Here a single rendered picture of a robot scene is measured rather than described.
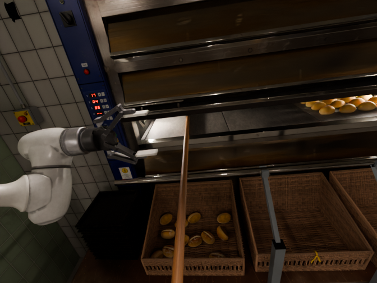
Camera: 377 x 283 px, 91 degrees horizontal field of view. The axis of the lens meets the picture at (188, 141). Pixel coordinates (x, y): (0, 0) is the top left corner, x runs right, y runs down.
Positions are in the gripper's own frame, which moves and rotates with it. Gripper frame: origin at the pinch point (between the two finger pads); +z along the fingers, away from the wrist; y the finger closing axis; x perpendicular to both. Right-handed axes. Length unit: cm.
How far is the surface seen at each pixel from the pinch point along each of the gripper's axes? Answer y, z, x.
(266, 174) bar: 33, 43, -16
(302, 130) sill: 33, 78, -54
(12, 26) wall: -42, -73, -56
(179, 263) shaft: 28.2, 6.9, 23.5
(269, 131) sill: 31, 58, -54
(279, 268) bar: 67, 43, 6
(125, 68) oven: -16, -22, -55
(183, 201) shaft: 28.2, 7.0, 1.3
